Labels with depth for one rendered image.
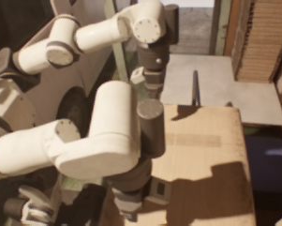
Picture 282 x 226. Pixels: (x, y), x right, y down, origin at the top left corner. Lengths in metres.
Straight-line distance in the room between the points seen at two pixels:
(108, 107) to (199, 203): 0.42
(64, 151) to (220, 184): 0.48
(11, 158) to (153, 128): 0.22
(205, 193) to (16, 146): 0.48
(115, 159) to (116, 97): 0.08
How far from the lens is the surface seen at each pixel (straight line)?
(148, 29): 0.51
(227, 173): 0.68
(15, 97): 0.72
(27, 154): 0.35
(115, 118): 0.27
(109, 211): 0.64
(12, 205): 1.75
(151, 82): 0.62
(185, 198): 0.63
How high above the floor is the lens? 1.69
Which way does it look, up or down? 47 degrees down
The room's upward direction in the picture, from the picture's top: 9 degrees counter-clockwise
